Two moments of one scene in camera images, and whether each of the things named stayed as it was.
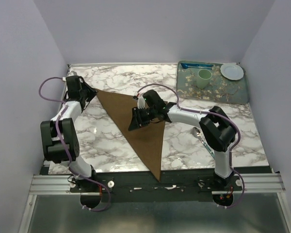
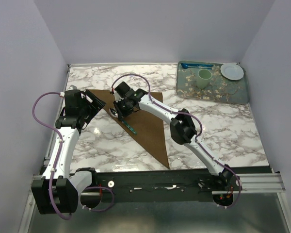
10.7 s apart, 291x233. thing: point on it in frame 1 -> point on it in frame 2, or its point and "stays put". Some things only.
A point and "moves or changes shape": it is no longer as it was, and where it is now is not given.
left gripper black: [92, 92] -> [96, 106]
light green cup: [204, 75] stays put
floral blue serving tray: [221, 90] stays put
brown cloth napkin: [148, 138] moves or changes shape
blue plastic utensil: [185, 65] stays put
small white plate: [232, 71] stays put
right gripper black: [137, 121] -> [121, 114]
